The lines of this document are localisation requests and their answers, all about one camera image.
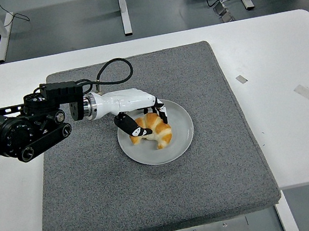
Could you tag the grey foot pedal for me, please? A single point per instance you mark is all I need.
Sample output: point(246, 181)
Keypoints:
point(223, 13)

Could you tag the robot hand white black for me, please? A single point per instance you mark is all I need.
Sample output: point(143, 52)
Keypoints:
point(122, 101)

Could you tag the white table leg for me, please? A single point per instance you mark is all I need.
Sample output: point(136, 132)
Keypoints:
point(287, 217)

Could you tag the grey fabric mat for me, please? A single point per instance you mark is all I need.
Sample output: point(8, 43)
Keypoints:
point(156, 196)

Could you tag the large clear tape piece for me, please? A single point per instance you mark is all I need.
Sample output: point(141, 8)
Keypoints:
point(306, 93)

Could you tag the golden croissant bread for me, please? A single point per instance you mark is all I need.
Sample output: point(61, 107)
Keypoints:
point(162, 132)

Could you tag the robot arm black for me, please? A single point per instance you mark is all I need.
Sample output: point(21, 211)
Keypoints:
point(16, 130)

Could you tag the light grey round plate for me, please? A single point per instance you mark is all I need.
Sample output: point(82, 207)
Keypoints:
point(180, 143)

